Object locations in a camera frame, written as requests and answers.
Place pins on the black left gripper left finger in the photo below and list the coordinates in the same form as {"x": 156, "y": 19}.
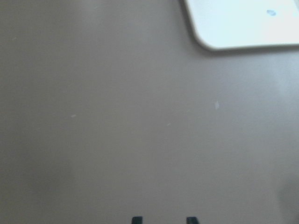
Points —
{"x": 136, "y": 220}

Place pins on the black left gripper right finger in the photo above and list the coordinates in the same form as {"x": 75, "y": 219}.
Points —
{"x": 192, "y": 220}

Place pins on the cream rabbit tray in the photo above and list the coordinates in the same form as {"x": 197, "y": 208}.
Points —
{"x": 244, "y": 24}

